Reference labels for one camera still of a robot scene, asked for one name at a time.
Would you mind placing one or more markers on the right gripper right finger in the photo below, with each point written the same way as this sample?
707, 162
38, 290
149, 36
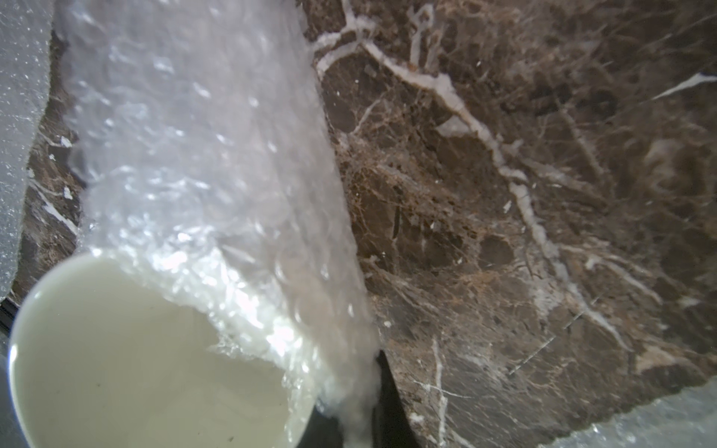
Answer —
390, 425

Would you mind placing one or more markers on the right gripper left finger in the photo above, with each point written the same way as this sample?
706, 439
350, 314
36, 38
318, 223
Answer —
321, 432

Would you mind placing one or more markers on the cream white bowl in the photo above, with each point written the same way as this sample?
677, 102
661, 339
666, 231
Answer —
96, 360

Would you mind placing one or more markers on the bubble wrap sheet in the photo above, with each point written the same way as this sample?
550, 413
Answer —
686, 419
26, 31
210, 176

